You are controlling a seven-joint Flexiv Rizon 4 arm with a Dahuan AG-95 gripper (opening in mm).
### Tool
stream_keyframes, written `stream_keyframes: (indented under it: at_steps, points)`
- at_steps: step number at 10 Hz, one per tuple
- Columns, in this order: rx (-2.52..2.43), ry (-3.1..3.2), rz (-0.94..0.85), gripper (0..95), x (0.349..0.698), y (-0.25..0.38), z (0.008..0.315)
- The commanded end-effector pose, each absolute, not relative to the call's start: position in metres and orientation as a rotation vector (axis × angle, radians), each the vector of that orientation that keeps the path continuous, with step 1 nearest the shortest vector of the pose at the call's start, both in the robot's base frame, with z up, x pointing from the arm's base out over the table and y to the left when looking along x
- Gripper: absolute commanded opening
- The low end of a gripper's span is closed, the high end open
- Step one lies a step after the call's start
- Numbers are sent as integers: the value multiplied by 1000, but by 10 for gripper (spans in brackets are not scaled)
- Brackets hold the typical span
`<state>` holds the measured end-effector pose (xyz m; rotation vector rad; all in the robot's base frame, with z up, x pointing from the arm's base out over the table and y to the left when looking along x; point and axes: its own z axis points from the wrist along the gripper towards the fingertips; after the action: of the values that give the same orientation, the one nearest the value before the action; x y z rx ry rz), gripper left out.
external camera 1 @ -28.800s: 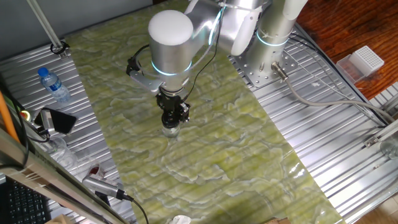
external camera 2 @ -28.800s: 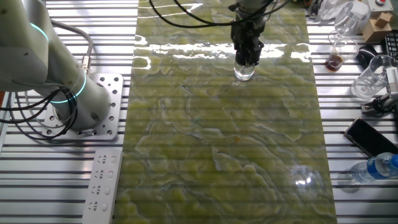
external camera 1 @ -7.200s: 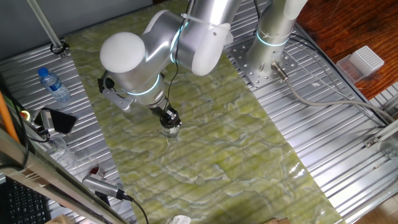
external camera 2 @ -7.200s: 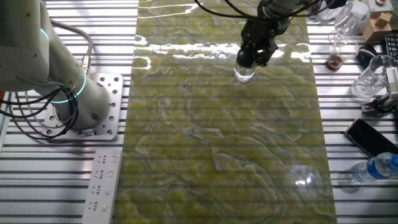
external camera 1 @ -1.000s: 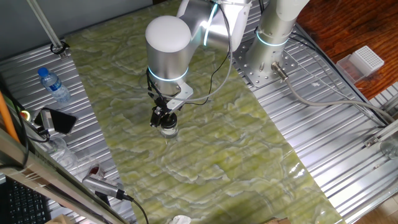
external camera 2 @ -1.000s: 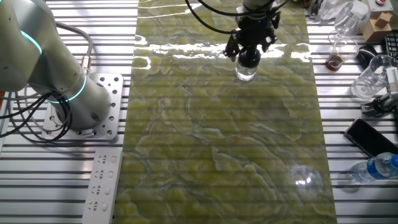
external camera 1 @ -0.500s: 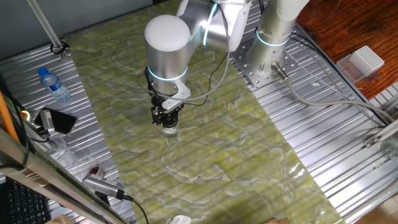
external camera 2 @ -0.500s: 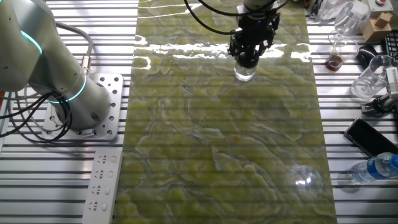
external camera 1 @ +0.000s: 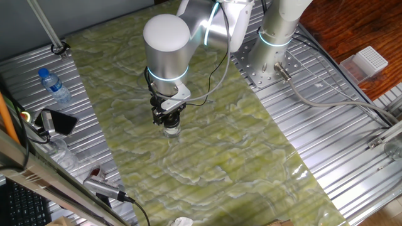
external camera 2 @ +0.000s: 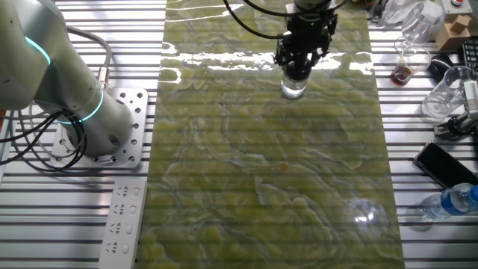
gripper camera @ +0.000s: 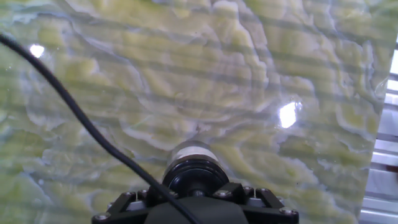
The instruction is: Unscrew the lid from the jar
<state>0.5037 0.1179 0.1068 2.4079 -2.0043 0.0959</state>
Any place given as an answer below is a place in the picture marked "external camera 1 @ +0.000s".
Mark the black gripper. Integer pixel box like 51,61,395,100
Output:
149,95,187,126

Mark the clear glass jar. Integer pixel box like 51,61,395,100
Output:
162,124,182,139

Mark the green marble pattern mat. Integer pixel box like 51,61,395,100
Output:
65,1,349,226

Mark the glass cup with brown liquid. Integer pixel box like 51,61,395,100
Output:
83,164,109,185

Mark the black smartphone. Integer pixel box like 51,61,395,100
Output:
34,108,79,136

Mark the white crumpled tissue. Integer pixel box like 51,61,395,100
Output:
171,216,194,226

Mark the large clear glass cup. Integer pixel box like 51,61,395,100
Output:
46,137,80,173

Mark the blue capped water bottle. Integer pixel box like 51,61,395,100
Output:
38,67,72,104

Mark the aluminium pole with black clamp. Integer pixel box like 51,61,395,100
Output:
26,0,70,60

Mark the orange tube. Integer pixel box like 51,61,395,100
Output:
0,92,21,145

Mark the black keyboard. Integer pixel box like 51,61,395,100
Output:
0,178,53,226

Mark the clear plastic box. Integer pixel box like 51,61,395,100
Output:
339,55,370,85

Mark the white pipette tip box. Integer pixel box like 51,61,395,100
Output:
353,46,389,78

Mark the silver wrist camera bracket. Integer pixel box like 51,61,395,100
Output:
160,83,192,114

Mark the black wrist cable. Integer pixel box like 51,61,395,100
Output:
187,3,229,107

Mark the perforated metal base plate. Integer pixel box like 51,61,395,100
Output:
231,37,302,89

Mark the black camera cable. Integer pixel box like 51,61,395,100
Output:
124,195,152,226

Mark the grey base cable with connector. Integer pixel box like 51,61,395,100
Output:
273,62,399,125

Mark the aluminium frame bar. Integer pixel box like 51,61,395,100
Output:
0,130,130,226

